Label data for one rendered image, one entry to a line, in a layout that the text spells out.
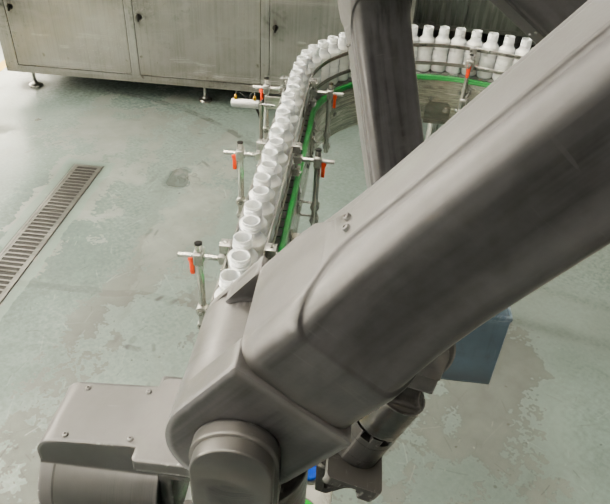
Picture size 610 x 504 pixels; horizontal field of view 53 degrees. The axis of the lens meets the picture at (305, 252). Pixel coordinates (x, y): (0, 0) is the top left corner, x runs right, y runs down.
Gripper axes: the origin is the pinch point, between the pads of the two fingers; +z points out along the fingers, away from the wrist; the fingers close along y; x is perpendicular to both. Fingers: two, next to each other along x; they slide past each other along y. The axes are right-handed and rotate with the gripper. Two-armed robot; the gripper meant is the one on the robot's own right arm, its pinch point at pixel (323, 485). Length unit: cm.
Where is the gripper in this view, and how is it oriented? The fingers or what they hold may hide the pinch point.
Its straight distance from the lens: 79.3
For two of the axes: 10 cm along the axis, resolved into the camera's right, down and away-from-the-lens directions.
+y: -1.1, 5.9, -8.0
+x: 9.1, 3.7, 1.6
